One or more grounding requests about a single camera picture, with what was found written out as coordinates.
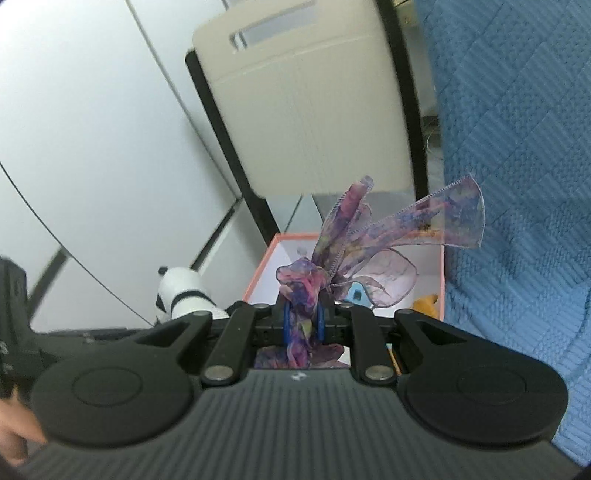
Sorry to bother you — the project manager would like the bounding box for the brown plush toy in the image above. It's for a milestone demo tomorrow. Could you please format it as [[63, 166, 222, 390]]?
[[412, 294, 439, 319]]

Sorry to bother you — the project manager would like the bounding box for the panda plush toy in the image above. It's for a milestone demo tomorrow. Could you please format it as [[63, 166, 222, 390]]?
[[154, 266, 230, 326]]

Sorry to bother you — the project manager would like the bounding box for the person's left hand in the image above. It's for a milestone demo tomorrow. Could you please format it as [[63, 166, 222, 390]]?
[[0, 395, 48, 468]]

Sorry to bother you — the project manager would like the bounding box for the purple sheer ribbon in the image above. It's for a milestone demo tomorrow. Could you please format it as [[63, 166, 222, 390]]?
[[256, 174, 486, 370]]

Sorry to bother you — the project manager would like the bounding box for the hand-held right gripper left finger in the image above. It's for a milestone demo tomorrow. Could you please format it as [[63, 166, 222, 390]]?
[[134, 300, 294, 387]]

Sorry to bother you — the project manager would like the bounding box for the pink cardboard box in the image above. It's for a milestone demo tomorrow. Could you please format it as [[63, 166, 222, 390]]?
[[243, 233, 447, 324]]

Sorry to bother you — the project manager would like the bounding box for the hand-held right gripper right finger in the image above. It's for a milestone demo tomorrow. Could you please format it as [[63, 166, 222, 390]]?
[[314, 301, 468, 387]]

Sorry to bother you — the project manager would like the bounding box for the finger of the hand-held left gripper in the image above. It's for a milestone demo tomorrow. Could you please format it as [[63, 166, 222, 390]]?
[[30, 326, 160, 350]]

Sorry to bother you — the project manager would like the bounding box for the beige chair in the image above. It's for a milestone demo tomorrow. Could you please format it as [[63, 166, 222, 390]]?
[[185, 0, 445, 246]]

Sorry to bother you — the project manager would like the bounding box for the blue quilted blanket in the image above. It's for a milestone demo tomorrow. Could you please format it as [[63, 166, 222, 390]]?
[[414, 0, 591, 467]]

